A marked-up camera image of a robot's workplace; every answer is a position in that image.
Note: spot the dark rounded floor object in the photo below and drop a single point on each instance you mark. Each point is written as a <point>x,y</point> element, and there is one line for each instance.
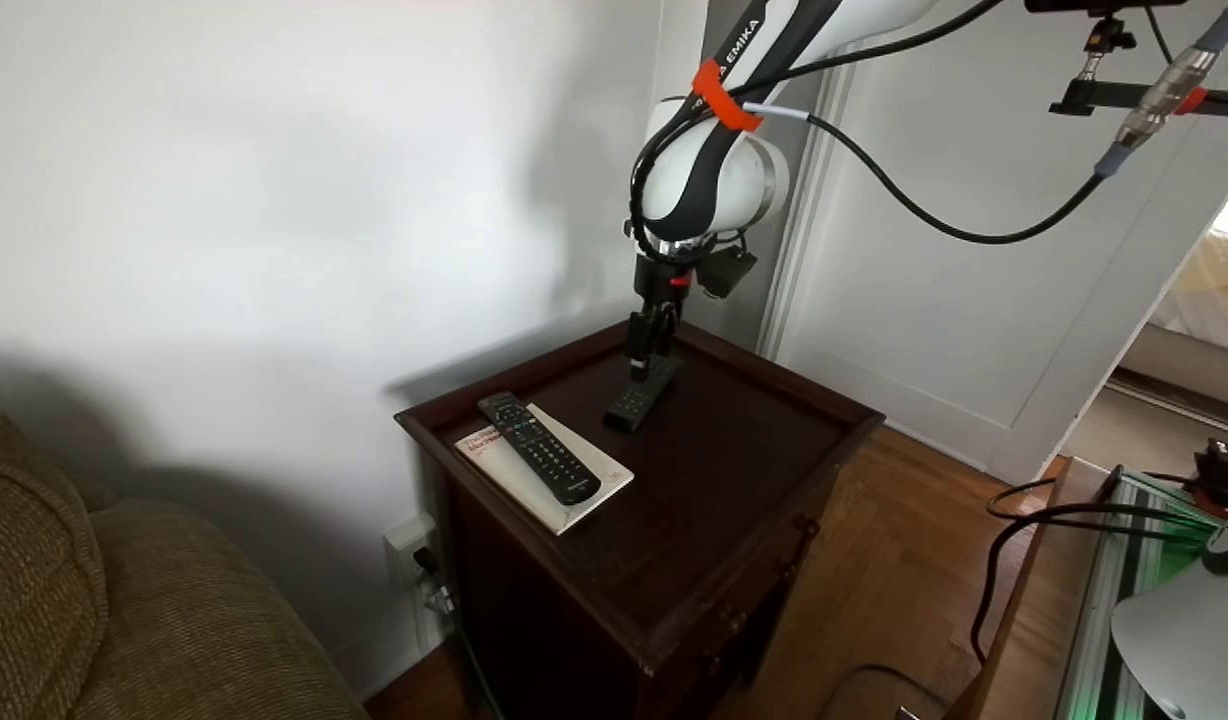
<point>885,695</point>

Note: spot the black knob on frame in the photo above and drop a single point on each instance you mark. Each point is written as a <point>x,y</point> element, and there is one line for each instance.
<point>1214,465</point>

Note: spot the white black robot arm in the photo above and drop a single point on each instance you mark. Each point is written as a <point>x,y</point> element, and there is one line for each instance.
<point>733,187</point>

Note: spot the white wall outlet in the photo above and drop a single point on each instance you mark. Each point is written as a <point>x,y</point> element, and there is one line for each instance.
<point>407,543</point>

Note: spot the white paper booklet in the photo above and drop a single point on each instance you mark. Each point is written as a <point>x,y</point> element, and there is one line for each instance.
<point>504,471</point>

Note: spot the dark wooden side table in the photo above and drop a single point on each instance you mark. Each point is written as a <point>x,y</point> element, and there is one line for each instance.
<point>719,523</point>

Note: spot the olive fabric couch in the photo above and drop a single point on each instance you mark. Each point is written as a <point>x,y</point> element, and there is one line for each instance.
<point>146,601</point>

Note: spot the white panel door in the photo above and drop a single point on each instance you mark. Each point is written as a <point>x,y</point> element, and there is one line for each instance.
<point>984,346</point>

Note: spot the black remote control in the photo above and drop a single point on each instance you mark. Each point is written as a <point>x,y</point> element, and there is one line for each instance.
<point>538,446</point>

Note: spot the grey remote control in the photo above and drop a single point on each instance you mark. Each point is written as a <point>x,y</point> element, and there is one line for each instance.
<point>641,397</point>

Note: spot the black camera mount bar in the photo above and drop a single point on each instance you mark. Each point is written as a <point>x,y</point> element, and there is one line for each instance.
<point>1105,98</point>

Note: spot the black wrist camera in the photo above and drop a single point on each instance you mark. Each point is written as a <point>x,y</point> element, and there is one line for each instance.
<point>724,271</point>

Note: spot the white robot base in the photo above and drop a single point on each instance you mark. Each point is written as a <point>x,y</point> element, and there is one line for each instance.
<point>1195,646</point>

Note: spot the aluminium frame rail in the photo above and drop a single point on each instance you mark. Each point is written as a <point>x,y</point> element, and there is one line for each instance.
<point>1105,614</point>

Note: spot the bed with light cover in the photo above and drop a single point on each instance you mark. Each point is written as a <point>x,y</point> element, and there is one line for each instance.
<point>1216,286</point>

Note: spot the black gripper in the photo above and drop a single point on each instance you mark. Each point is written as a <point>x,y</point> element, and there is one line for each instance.
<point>661,281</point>

